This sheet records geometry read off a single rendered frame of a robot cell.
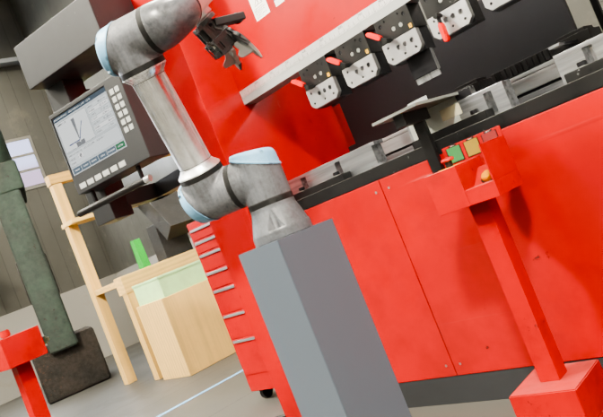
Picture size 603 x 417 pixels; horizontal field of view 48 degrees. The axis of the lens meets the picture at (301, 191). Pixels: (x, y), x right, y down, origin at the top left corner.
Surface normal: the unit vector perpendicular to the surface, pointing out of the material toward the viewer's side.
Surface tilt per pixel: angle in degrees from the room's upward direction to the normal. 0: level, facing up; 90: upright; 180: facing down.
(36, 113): 90
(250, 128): 90
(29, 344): 90
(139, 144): 90
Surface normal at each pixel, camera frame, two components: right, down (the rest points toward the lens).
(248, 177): -0.29, 0.07
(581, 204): -0.66, 0.23
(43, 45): -0.49, 0.16
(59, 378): 0.32, -0.17
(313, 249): 0.58, -0.26
